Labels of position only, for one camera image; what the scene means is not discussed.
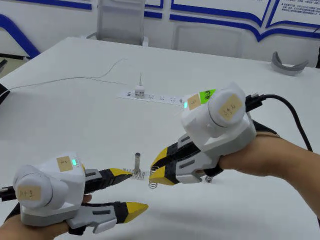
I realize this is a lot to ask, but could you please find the small white nozzle bottle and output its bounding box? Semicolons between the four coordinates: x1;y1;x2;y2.
134;72;147;99

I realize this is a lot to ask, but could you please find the white power strip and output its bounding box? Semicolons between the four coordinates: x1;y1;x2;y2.
116;90;186;106

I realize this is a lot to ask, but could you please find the metal pin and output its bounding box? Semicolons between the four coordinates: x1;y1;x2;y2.
134;152;142;176

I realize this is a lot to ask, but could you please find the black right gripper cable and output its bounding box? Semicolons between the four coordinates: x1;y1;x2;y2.
245;92;314;152

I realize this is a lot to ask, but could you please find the person's right forearm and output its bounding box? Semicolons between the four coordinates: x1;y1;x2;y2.
274;136;320;222

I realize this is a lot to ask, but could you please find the person's right hand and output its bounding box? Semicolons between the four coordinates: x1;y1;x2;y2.
218;119;284;179

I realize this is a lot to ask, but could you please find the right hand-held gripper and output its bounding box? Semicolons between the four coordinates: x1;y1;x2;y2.
148;82;257;186

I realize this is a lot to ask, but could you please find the black bar beside table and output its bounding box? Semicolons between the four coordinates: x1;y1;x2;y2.
0;53;31;74

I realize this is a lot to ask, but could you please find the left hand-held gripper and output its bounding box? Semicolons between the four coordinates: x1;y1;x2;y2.
12;151;149;236

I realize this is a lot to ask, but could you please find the person's left hand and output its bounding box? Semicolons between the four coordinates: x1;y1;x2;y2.
0;193;94;240

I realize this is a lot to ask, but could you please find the thin white cable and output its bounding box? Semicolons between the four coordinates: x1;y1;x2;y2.
9;58;129;91

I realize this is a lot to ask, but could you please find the black object at table edge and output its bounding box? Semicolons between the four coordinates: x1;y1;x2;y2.
0;83;11;105

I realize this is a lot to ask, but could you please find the grey curved headband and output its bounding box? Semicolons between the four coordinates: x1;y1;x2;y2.
270;51;310;77

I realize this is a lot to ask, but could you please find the white office chair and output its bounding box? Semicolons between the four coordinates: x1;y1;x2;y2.
85;0;150;48

